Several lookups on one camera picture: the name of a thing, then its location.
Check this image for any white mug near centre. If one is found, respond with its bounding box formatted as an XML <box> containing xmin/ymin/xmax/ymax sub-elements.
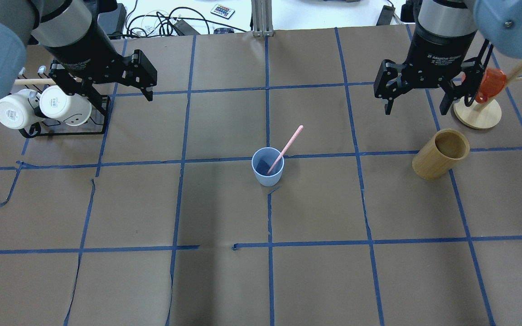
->
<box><xmin>39</xmin><ymin>85</ymin><xmax>92</xmax><ymax>126</ymax></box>

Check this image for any black wire cup rack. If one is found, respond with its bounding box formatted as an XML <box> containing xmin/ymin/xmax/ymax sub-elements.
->
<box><xmin>17</xmin><ymin>66</ymin><xmax>108</xmax><ymax>139</ymax></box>

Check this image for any orange mug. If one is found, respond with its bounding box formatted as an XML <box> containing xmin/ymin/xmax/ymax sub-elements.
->
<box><xmin>461</xmin><ymin>67</ymin><xmax>507</xmax><ymax>107</ymax></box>

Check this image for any black power adapter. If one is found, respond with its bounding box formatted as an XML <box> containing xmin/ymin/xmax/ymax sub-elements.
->
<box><xmin>97</xmin><ymin>3</ymin><xmax>127</xmax><ymax>40</ymax></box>

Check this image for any aluminium frame post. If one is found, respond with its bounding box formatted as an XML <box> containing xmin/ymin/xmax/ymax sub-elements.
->
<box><xmin>251</xmin><ymin>0</ymin><xmax>274</xmax><ymax>37</ymax></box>

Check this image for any remote control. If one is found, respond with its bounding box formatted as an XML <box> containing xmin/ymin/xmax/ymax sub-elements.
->
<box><xmin>210</xmin><ymin>4</ymin><xmax>236</xmax><ymax>20</ymax></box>

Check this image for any white mug outer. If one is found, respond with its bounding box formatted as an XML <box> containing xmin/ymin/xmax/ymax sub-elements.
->
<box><xmin>0</xmin><ymin>89</ymin><xmax>45</xmax><ymax>130</ymax></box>

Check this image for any pink chopstick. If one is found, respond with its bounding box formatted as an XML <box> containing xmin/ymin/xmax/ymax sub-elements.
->
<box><xmin>266</xmin><ymin>125</ymin><xmax>304</xmax><ymax>175</ymax></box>

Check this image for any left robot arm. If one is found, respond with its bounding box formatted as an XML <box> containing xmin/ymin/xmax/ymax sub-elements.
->
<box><xmin>0</xmin><ymin>0</ymin><xmax>157</xmax><ymax>107</ymax></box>

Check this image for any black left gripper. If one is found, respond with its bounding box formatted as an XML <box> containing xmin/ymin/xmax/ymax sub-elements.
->
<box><xmin>43</xmin><ymin>18</ymin><xmax>158</xmax><ymax>119</ymax></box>

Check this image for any bamboo cylinder holder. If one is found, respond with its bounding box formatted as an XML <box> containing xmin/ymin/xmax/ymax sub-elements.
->
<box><xmin>412</xmin><ymin>129</ymin><xmax>470</xmax><ymax>180</ymax></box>

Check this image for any wooden dowel rod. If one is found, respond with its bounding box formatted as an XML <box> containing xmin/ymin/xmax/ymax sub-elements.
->
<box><xmin>13</xmin><ymin>78</ymin><xmax>57</xmax><ymax>85</ymax></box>

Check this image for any light blue plastic cup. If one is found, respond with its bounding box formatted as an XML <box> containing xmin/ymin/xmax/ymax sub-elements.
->
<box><xmin>251</xmin><ymin>147</ymin><xmax>285</xmax><ymax>187</ymax></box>

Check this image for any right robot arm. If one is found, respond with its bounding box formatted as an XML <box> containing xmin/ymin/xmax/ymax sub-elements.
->
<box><xmin>373</xmin><ymin>0</ymin><xmax>522</xmax><ymax>115</ymax></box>

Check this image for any white mug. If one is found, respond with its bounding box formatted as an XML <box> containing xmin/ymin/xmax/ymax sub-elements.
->
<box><xmin>0</xmin><ymin>89</ymin><xmax>45</xmax><ymax>130</ymax></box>
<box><xmin>39</xmin><ymin>85</ymin><xmax>92</xmax><ymax>126</ymax></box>

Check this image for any wooden mug tree stand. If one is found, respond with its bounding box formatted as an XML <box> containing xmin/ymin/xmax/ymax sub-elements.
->
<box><xmin>453</xmin><ymin>60</ymin><xmax>522</xmax><ymax>130</ymax></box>

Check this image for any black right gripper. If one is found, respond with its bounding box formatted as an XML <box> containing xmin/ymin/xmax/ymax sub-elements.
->
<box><xmin>374</xmin><ymin>21</ymin><xmax>485</xmax><ymax>115</ymax></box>

